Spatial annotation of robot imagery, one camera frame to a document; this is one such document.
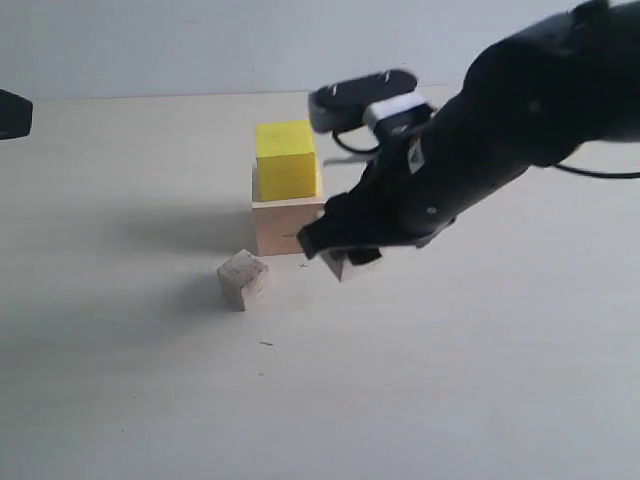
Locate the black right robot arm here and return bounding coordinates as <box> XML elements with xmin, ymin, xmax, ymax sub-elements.
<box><xmin>297</xmin><ymin>1</ymin><xmax>639</xmax><ymax>266</ymax></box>

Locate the yellow cube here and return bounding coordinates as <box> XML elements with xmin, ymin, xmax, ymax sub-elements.
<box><xmin>255</xmin><ymin>119</ymin><xmax>320</xmax><ymax>202</ymax></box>

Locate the black right camera cable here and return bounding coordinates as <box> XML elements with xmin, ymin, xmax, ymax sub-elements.
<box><xmin>329</xmin><ymin>127</ymin><xmax>640</xmax><ymax>180</ymax></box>

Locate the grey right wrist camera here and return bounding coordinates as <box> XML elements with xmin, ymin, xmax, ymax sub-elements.
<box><xmin>307</xmin><ymin>69</ymin><xmax>430</xmax><ymax>134</ymax></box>

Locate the medium striped wooden cube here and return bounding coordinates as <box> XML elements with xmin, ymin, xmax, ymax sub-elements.
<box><xmin>320</xmin><ymin>251</ymin><xmax>378</xmax><ymax>283</ymax></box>

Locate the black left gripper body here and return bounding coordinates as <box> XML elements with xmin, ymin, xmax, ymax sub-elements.
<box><xmin>0</xmin><ymin>89</ymin><xmax>33</xmax><ymax>140</ymax></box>

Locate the small wooden cube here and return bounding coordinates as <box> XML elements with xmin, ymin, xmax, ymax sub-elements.
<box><xmin>217</xmin><ymin>249</ymin><xmax>270</xmax><ymax>311</ymax></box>

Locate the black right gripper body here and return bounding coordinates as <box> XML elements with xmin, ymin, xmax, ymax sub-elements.
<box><xmin>349</xmin><ymin>114</ymin><xmax>500</xmax><ymax>250</ymax></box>

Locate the large plain wooden cube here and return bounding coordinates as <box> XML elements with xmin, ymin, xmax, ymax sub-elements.
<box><xmin>251</xmin><ymin>165</ymin><xmax>325</xmax><ymax>257</ymax></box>

